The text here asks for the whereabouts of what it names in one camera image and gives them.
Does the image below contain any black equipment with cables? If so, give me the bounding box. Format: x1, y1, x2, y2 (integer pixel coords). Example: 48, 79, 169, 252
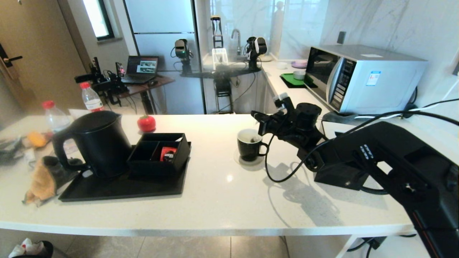
75, 57, 129, 106

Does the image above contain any green tray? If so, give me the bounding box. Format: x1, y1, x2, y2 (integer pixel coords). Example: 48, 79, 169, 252
280, 73, 318, 89

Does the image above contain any thick black charger cable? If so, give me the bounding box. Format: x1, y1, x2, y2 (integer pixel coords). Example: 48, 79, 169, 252
346, 233, 418, 258

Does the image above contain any brown wooden desk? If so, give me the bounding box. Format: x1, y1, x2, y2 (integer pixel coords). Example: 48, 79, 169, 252
108, 75, 175, 115

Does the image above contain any black trash bin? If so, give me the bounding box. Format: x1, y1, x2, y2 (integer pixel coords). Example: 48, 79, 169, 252
8, 238, 54, 258

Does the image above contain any red packet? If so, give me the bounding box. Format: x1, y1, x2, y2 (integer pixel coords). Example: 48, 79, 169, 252
160, 147, 177, 162

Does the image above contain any black serving tray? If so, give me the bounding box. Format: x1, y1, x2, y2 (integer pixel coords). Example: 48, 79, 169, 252
58, 142, 192, 202

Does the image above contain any black tissue box white lid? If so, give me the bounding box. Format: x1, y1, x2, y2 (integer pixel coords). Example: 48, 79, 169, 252
311, 121, 380, 191

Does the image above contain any black device green light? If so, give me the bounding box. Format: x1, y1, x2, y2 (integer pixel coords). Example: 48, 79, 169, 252
170, 39, 194, 75

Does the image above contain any orange grey oven glove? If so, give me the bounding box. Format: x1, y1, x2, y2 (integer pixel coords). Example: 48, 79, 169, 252
23, 156, 86, 207

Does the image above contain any black device white band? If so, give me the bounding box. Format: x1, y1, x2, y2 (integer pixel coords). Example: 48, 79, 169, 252
245, 37, 268, 70

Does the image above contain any silver refrigerator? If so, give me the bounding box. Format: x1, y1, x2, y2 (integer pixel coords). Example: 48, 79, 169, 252
124, 0, 207, 115

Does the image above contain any black power supply brick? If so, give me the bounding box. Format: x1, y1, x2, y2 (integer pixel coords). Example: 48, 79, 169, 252
360, 236, 388, 250

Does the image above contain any chrome faucet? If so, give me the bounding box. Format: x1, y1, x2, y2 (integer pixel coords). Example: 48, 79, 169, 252
231, 29, 242, 55

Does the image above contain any black rig stand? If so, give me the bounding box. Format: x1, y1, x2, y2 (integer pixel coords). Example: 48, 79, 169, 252
179, 15, 261, 115

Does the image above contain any thick white power cable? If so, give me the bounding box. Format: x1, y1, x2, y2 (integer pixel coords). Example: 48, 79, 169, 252
353, 77, 459, 120

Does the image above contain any black mug white inside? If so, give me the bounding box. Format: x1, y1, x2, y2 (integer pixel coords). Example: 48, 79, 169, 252
237, 128, 270, 162

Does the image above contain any orange round snack pack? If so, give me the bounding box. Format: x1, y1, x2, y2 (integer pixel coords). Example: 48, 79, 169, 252
28, 132, 48, 148

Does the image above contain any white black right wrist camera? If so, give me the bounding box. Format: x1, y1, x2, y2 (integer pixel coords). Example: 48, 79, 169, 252
273, 92, 295, 116

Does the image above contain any round translucent coaster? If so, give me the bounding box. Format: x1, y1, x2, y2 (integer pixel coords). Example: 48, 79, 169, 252
233, 149, 265, 167

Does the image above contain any black door handle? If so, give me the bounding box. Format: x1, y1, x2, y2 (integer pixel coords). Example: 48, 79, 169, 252
0, 43, 24, 69

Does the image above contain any silver microwave oven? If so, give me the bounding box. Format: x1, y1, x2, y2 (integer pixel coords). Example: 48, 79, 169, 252
305, 45, 428, 115

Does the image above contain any black laptop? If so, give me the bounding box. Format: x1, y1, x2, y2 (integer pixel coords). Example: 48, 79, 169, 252
122, 56, 159, 85

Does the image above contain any black compartment box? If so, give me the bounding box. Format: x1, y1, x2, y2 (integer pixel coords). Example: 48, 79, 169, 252
127, 133, 191, 177

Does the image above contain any clear water bottle red cap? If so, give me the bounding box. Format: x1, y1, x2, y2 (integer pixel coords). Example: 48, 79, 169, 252
80, 82, 105, 112
41, 101, 74, 144

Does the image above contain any black framed window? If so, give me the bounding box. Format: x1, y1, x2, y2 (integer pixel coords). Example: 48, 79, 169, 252
82, 0, 116, 42

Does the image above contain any black electric kettle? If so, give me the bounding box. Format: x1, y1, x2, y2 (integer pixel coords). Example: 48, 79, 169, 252
53, 110, 133, 180

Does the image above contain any red tomato kitchen timer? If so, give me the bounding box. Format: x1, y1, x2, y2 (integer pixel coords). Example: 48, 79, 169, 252
137, 115, 157, 133

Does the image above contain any black power cable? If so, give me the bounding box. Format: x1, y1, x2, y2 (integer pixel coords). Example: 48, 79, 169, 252
405, 99, 459, 116

